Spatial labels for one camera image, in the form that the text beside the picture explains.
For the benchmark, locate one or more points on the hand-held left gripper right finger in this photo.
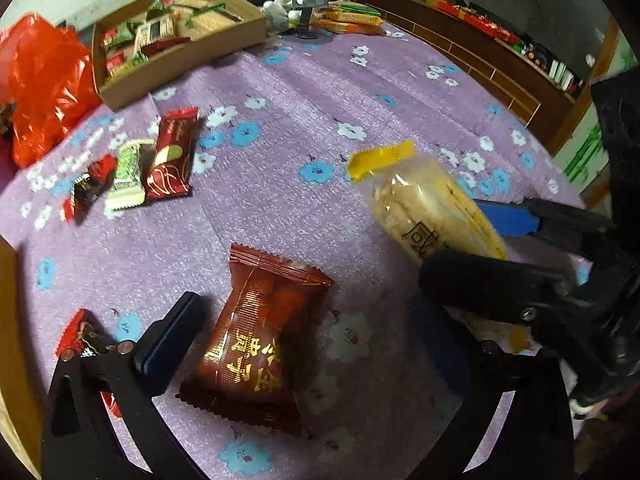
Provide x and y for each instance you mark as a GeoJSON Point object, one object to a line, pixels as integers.
{"type": "Point", "coordinates": [495, 380]}

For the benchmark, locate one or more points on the brown cardboard box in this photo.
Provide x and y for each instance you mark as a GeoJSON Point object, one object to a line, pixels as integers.
{"type": "Point", "coordinates": [165, 72]}

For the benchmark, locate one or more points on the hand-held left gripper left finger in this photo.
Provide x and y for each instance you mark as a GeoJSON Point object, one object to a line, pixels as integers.
{"type": "Point", "coordinates": [165, 345]}

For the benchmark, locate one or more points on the red black candy packet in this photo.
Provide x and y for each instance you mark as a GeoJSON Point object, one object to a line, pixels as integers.
{"type": "Point", "coordinates": [92, 185]}
{"type": "Point", "coordinates": [80, 335]}

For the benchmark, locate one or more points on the white plush toy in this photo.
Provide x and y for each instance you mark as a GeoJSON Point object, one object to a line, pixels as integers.
{"type": "Point", "coordinates": [277, 7]}

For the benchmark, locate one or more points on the row of red boxes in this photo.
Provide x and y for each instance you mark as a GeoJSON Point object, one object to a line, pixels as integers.
{"type": "Point", "coordinates": [475, 20]}

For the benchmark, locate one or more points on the orange cracker packet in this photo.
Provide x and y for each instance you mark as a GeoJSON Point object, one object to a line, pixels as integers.
{"type": "Point", "coordinates": [352, 17]}
{"type": "Point", "coordinates": [345, 28]}

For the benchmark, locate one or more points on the brown board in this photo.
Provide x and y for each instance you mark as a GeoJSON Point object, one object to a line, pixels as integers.
{"type": "Point", "coordinates": [15, 360]}

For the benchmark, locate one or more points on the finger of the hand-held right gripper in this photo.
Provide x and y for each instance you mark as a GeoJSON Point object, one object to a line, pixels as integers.
{"type": "Point", "coordinates": [480, 280]}
{"type": "Point", "coordinates": [505, 220]}

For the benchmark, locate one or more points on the brown wooden cabinet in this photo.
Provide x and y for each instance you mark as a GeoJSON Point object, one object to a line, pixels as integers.
{"type": "Point", "coordinates": [500, 60]}

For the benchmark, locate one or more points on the dark red gold-print packet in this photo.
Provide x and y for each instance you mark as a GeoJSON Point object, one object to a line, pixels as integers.
{"type": "Point", "coordinates": [255, 320]}

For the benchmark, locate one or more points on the yellow green cracker packet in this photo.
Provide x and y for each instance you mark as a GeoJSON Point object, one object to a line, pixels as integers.
{"type": "Point", "coordinates": [355, 8]}

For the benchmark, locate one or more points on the red plastic bag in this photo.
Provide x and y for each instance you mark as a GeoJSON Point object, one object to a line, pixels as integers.
{"type": "Point", "coordinates": [45, 85]}

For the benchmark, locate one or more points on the green white wafer packet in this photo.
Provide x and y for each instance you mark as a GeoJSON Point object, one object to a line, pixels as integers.
{"type": "Point", "coordinates": [127, 175]}

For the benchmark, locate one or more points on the purple floral tablecloth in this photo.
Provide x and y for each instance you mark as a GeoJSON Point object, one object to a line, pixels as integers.
{"type": "Point", "coordinates": [280, 200]}

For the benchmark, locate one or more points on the pile of assorted food packets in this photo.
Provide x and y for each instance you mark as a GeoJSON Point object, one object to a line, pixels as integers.
{"type": "Point", "coordinates": [150, 35]}

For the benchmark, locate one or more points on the clear yellow-ended cracker packet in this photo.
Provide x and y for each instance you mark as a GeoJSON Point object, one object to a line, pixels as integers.
{"type": "Point", "coordinates": [425, 205]}

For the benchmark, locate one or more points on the green bamboo wall sticker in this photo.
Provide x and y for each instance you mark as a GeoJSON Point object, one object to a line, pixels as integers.
{"type": "Point", "coordinates": [587, 155]}

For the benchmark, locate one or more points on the dark red bar packet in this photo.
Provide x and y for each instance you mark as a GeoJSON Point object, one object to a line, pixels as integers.
{"type": "Point", "coordinates": [172, 155]}

